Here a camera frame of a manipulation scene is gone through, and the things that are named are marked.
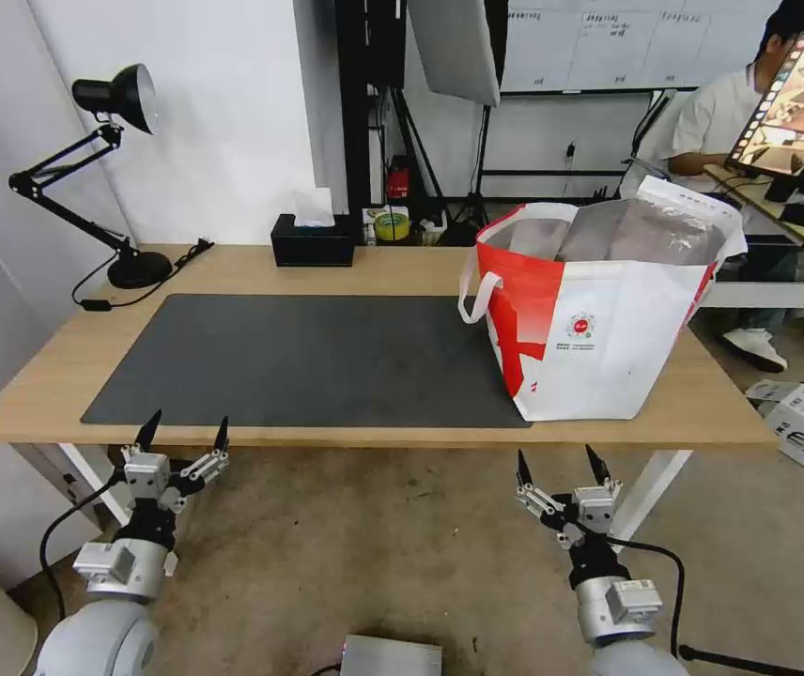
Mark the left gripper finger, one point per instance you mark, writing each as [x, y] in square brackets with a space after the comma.
[147, 433]
[208, 466]

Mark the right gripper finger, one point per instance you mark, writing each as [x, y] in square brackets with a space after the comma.
[599, 468]
[539, 500]

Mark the red and white takeout bag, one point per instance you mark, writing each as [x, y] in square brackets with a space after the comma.
[599, 352]

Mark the white table leg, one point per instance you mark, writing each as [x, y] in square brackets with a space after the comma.
[648, 493]
[88, 479]

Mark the dark grey desk mat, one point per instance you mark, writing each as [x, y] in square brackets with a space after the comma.
[303, 359]

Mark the black desk lamp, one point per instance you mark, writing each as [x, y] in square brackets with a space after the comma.
[138, 271]

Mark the grey robot front box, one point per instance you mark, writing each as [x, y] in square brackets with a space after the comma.
[391, 656]

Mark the black tissue box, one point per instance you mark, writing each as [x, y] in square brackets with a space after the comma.
[312, 246]

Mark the white tissue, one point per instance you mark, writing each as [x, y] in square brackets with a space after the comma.
[314, 208]

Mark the yellow green tape roll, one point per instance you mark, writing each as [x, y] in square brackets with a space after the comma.
[391, 227]

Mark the light wooden desk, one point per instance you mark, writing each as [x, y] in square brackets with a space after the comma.
[761, 204]

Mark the black light tripod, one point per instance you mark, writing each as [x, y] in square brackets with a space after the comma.
[476, 183]

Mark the small red canister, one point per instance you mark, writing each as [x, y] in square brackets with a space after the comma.
[398, 182]

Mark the person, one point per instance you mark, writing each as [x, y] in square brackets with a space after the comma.
[712, 120]

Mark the black metal rack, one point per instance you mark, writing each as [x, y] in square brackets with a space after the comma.
[360, 106]

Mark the whiteboard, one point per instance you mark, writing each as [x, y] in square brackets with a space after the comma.
[606, 42]

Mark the grey softbox light panel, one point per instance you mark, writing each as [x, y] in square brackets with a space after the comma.
[455, 49]

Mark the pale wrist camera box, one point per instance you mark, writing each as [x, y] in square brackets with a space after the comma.
[596, 505]
[145, 473]

